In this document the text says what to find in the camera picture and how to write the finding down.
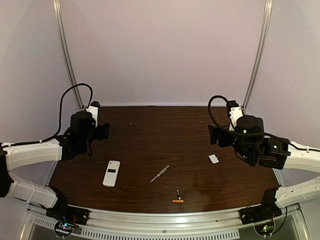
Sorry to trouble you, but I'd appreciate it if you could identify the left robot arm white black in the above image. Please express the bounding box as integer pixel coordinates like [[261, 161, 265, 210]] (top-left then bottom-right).
[[0, 111, 110, 217]]

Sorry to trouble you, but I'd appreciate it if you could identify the black camera cable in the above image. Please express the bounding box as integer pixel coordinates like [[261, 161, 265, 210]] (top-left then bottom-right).
[[207, 94, 232, 131], [37, 83, 95, 145]]

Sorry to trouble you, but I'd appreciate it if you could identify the left aluminium corner post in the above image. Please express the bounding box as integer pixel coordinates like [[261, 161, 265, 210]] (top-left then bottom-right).
[[52, 0, 84, 111]]

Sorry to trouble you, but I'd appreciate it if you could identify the right black camera cable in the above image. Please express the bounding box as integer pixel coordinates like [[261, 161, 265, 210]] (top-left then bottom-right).
[[207, 94, 232, 131]]

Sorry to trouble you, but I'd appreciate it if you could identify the right aluminium corner post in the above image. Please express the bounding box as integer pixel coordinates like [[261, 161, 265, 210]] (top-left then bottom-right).
[[242, 0, 273, 112]]

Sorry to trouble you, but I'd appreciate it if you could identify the front aluminium rail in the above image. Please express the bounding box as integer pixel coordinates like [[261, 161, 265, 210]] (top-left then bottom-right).
[[17, 204, 311, 240]]

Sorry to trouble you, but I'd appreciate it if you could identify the round circuit board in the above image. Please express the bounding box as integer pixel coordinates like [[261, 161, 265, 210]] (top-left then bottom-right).
[[254, 220, 276, 237], [53, 221, 75, 237]]

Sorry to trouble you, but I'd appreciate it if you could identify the clear handle screwdriver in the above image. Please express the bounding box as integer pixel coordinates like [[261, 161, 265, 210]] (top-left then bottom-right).
[[147, 165, 170, 186]]

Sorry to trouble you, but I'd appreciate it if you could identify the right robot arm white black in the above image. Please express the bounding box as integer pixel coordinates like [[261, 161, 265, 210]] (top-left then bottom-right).
[[208, 115, 320, 211]]

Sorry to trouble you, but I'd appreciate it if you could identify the left round circuit board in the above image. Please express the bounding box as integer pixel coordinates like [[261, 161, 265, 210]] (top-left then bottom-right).
[[53, 221, 75, 237]]

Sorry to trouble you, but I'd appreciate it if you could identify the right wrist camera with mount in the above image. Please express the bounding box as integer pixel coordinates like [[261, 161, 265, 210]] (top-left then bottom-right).
[[226, 100, 244, 132]]

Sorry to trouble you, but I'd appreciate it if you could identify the aluminium corner post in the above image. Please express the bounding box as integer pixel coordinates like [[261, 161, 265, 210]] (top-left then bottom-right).
[[242, 0, 273, 112], [52, 0, 84, 111]]

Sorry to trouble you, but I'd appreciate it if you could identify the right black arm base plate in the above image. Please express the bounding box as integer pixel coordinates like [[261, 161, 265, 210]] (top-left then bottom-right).
[[238, 203, 282, 225]]

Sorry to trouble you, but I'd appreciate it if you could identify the left black camera cable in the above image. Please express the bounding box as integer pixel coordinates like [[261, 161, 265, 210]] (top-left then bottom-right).
[[37, 83, 95, 145]]

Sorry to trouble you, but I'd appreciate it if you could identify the right round circuit board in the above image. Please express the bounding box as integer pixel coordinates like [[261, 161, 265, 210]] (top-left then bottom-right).
[[254, 220, 276, 237]]

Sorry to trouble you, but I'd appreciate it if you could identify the white remote control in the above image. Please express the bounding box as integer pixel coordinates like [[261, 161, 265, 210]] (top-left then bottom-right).
[[102, 160, 121, 188]]

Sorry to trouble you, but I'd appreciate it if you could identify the white battery compartment cover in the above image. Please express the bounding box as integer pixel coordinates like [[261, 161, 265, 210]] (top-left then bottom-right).
[[208, 154, 219, 164]]

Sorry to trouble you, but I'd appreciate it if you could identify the orange black battery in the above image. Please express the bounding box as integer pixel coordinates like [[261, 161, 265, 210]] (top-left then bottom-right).
[[176, 190, 182, 200], [172, 199, 184, 203]]

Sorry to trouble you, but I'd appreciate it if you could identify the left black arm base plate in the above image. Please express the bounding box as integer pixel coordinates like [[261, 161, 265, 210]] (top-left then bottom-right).
[[45, 205, 90, 226]]

